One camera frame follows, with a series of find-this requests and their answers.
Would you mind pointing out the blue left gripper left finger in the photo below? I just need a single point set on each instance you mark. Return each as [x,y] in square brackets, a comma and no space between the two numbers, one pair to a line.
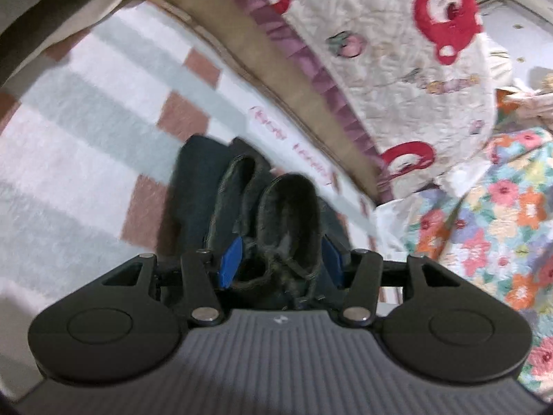
[229,263]

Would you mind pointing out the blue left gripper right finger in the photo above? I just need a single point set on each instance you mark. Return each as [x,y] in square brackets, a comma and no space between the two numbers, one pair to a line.
[337,261]

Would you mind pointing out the dark blue denim jeans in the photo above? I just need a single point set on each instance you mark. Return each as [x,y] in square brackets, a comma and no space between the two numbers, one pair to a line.
[220,192]

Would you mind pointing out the floral patterned quilt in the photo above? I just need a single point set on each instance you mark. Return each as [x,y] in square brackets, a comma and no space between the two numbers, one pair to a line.
[499,237]

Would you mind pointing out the checked Happy dog blanket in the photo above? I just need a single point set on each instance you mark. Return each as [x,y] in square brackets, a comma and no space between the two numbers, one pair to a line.
[90,132]

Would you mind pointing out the white quilt with red bears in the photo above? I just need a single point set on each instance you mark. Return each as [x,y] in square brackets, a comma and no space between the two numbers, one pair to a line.
[410,79]

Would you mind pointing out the beige mattress edge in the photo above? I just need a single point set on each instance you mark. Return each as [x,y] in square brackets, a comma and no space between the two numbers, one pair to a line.
[262,48]

